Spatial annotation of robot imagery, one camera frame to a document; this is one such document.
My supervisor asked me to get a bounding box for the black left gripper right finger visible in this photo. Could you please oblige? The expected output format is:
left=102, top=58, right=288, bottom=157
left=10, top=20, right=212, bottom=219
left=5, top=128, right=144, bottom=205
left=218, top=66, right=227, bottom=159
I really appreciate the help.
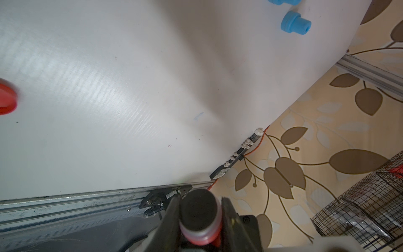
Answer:
left=221, top=197, right=263, bottom=252

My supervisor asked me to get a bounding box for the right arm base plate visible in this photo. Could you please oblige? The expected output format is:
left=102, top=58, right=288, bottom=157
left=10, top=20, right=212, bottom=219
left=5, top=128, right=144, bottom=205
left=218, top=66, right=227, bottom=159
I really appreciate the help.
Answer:
left=139, top=184, right=193, bottom=217

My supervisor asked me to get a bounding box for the red cap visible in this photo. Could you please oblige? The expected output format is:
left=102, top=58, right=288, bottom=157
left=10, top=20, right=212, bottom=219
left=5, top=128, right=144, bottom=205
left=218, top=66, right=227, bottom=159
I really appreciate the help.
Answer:
left=0, top=79, right=18, bottom=115

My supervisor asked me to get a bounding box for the blue stamp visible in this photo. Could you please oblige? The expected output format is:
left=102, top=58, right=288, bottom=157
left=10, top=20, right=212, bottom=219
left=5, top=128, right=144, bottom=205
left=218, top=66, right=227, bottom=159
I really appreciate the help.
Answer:
left=281, top=11, right=312, bottom=35
left=268, top=0, right=302, bottom=6

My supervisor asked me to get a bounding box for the red stamp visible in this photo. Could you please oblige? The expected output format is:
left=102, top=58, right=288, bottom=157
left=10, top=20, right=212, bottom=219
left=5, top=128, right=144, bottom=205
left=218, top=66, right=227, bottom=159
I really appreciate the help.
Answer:
left=179, top=189, right=222, bottom=246

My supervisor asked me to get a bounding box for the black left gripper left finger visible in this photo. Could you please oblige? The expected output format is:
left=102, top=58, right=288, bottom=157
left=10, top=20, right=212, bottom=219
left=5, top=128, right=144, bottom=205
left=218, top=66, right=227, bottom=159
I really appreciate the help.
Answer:
left=144, top=194, right=182, bottom=252

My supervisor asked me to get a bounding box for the black wire basket right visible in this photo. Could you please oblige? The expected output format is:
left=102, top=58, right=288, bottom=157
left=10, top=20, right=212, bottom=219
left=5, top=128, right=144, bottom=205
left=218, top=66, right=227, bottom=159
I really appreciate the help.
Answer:
left=311, top=152, right=403, bottom=252

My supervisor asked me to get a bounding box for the clear plastic bag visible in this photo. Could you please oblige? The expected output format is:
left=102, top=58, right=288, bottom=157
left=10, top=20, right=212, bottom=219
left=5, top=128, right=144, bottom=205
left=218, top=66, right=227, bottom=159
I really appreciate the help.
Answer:
left=343, top=218, right=390, bottom=238

